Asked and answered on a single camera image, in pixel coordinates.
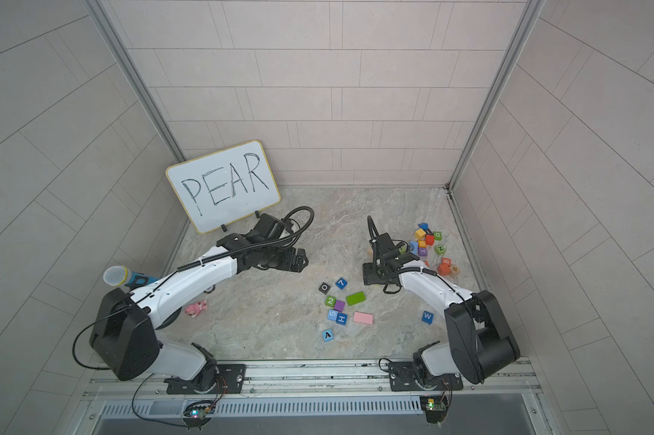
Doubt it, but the green circuit board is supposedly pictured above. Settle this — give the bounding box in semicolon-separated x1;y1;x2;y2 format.
419;395;450;424
182;401;215;428

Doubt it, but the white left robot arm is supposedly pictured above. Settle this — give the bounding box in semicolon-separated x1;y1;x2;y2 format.
89;213;309;393

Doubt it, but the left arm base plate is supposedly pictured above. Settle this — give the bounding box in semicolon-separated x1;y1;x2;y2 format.
164;364;247;395

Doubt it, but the pink rectangular block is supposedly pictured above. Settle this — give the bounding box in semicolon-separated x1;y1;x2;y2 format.
353;312;374;326

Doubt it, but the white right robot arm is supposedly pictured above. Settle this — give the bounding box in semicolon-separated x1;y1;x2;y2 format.
362;234;521;388

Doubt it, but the green rectangular block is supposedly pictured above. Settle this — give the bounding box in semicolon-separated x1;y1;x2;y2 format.
346;291;366;306

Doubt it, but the blue 7 block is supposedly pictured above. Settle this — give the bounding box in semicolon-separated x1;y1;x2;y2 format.
336;277;348;290

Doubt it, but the blue W block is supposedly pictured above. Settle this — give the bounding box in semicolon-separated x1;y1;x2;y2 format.
421;311;434;324

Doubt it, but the pink pig toy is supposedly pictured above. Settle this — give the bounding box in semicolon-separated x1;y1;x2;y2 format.
185;300;208;318

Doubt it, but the blue H block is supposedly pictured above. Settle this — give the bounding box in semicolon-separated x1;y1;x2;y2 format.
336;313;348;326

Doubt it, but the blue A block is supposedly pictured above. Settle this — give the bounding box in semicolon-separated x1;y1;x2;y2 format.
322;329;334;343

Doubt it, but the right green circuit board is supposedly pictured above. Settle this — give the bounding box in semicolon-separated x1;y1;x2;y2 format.
419;395;450;424

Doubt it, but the left green circuit board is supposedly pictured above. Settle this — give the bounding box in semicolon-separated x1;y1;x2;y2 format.
182;401;215;428

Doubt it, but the aluminium front rail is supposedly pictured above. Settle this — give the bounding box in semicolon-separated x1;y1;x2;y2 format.
75;357;543;401

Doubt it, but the toy microphone on stand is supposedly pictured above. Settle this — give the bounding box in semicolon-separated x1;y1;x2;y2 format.
103;265;157;290

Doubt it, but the black O block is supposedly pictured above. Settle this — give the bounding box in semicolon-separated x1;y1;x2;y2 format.
318;283;330;295

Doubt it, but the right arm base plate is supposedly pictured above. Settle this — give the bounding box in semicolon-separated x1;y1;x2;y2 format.
379;360;464;393

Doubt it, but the whiteboard with PEAR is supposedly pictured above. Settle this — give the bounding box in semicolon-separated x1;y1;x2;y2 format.
165;140;281;234

